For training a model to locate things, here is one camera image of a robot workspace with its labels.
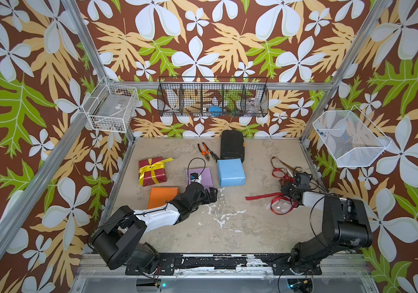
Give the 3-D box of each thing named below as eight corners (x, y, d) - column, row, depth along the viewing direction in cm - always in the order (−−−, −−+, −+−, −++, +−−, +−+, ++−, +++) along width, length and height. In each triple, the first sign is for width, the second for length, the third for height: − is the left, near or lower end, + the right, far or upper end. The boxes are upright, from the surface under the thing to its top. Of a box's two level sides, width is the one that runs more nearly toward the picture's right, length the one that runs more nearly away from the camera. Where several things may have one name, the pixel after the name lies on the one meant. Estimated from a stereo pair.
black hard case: (220, 164, 109) (221, 157, 103) (219, 135, 124) (219, 128, 119) (245, 164, 109) (247, 157, 103) (240, 135, 124) (241, 128, 119)
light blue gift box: (218, 187, 99) (218, 180, 94) (217, 165, 108) (217, 158, 103) (244, 187, 99) (246, 180, 94) (241, 165, 108) (242, 158, 103)
